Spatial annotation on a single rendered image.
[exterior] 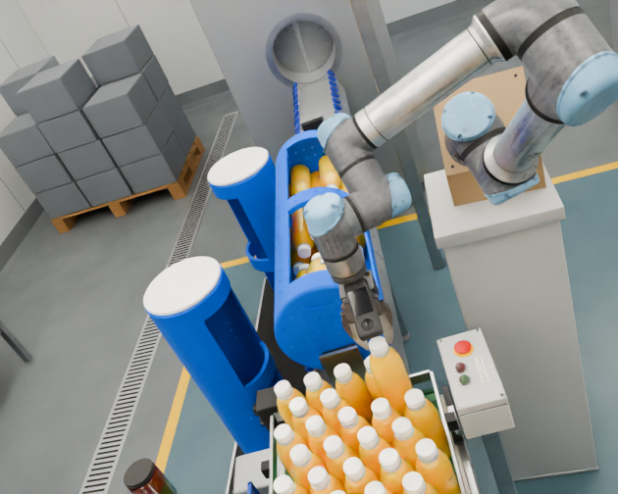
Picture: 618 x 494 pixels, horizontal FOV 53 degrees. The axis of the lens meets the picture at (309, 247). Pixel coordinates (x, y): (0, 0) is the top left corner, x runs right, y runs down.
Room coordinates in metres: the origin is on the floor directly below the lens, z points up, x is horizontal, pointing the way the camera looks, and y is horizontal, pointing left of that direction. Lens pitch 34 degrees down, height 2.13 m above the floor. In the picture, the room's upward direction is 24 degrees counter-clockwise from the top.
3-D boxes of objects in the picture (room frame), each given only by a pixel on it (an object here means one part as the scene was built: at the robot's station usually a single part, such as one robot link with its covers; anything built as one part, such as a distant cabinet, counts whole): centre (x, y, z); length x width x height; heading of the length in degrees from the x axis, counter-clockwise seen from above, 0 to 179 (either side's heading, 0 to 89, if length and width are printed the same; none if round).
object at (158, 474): (0.85, 0.47, 1.23); 0.06 x 0.06 x 0.04
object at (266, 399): (1.15, 0.24, 0.95); 0.10 x 0.07 x 0.10; 78
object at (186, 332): (1.76, 0.43, 0.59); 0.28 x 0.28 x 0.88
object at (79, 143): (5.16, 1.19, 0.59); 1.20 x 0.80 x 1.19; 72
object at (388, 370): (0.94, -0.05, 1.11); 0.07 x 0.07 x 0.19
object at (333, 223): (0.96, -0.05, 1.51); 0.09 x 0.08 x 0.11; 96
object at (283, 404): (1.06, 0.19, 0.99); 0.07 x 0.07 x 0.19
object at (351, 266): (0.96, -0.05, 1.43); 0.08 x 0.08 x 0.05
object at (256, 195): (2.44, 0.13, 0.59); 0.28 x 0.28 x 0.88
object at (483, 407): (0.89, -0.20, 1.05); 0.20 x 0.10 x 0.10; 168
